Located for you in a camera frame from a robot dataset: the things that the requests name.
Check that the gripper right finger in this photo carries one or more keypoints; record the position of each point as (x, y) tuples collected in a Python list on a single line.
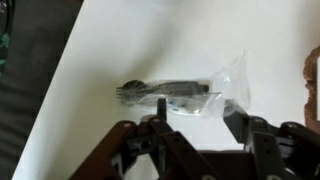
[(289, 152)]

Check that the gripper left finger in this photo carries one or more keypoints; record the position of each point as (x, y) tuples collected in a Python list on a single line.
[(172, 155)]

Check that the plastic bag with black cutlery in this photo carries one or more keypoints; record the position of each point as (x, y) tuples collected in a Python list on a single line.
[(192, 97)]

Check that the dark bench seat cushion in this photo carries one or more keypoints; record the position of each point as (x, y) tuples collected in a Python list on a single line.
[(34, 34)]

